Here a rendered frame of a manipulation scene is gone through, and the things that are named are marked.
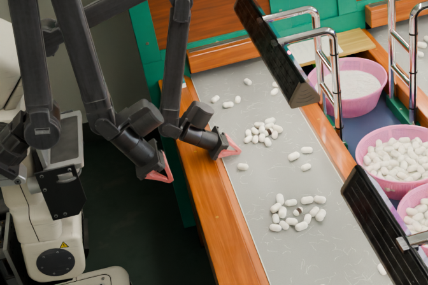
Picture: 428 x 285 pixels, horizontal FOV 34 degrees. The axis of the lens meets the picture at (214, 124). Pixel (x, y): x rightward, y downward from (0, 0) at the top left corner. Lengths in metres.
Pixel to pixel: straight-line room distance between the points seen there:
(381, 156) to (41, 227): 0.98
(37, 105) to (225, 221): 0.64
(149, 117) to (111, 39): 1.87
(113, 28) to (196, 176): 1.47
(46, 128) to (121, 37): 1.91
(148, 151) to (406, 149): 0.84
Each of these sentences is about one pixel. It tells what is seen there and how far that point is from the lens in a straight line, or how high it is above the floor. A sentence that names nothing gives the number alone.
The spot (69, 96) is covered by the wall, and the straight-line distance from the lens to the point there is 3.56.
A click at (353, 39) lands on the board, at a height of 0.78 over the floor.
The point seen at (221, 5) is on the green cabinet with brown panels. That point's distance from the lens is 2.49.
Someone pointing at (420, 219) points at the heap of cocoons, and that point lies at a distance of 1.91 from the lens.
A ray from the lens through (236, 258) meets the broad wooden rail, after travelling 1.80.
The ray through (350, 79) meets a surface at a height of 0.74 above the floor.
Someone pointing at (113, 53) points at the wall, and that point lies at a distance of 3.45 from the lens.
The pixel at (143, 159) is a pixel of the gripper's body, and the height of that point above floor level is 1.09.
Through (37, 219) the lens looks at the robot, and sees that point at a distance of 1.90.
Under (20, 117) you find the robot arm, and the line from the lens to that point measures 1.59.
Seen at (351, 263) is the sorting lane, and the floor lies 0.74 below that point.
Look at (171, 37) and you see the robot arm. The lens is 1.91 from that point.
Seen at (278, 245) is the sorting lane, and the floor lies 0.74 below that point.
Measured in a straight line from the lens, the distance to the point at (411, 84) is 2.18.
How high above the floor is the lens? 2.06
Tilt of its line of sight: 35 degrees down
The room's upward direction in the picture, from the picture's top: 11 degrees counter-clockwise
